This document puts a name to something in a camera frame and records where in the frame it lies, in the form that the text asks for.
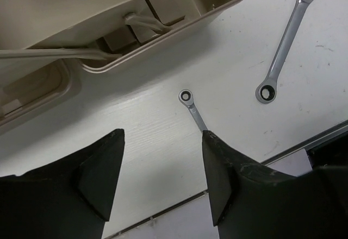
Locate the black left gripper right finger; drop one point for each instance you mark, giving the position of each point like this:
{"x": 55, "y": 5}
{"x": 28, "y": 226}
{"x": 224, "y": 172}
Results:
{"x": 251, "y": 200}

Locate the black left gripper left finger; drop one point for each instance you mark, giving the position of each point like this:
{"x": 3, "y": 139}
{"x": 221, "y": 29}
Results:
{"x": 69, "y": 198}

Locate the beige toolbox with clear lid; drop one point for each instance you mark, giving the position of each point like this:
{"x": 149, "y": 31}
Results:
{"x": 45, "y": 42}

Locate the small silver ratchet wrench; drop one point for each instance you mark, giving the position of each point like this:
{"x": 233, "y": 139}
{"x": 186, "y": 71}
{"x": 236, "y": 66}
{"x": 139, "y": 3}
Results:
{"x": 186, "y": 98}

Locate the large silver ratchet wrench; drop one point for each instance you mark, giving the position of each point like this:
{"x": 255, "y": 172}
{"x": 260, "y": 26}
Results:
{"x": 266, "y": 92}

